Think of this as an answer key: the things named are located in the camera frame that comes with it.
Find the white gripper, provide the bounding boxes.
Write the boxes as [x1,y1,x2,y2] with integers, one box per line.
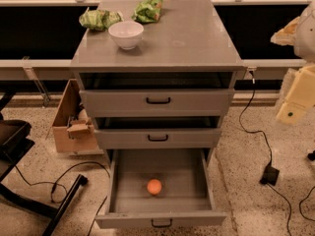
[271,1,315,125]

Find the orange fruit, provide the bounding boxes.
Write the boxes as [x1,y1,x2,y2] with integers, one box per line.
[147,179,162,195]

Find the grey drawer cabinet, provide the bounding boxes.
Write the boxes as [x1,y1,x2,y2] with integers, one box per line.
[70,0,246,159]

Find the grey bottom drawer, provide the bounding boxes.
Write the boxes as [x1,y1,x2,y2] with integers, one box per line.
[95,148,225,229]

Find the grey drawer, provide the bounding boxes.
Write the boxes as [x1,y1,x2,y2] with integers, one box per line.
[94,117,221,149]
[95,148,225,229]
[80,72,233,117]

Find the grey top drawer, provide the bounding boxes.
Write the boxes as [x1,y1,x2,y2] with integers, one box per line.
[80,72,233,117]

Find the grey middle drawer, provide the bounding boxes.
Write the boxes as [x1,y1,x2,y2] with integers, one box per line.
[94,117,221,149]

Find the green chip bag right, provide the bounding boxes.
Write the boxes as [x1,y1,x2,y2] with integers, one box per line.
[132,0,163,24]

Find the green chip bag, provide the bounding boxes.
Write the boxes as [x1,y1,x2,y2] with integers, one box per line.
[132,0,163,24]
[79,8,123,31]

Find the white ceramic bowl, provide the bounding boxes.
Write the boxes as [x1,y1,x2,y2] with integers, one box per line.
[108,21,144,50]

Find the green chip bag left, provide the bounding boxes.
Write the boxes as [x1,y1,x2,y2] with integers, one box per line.
[79,8,123,31]

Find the brown cardboard box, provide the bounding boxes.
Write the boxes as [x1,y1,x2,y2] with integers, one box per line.
[52,79,98,153]

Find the grey metal railing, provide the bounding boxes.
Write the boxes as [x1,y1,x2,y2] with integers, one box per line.
[0,0,315,107]

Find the black office chair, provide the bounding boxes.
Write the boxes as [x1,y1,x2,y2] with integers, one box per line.
[0,95,91,236]

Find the black power adapter cable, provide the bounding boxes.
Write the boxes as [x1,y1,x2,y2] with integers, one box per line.
[238,70,293,236]

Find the black cable far right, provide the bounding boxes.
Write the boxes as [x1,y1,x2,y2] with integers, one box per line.
[298,149,315,222]

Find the black cable on left floor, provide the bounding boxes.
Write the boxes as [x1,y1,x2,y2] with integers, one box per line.
[14,160,111,236]

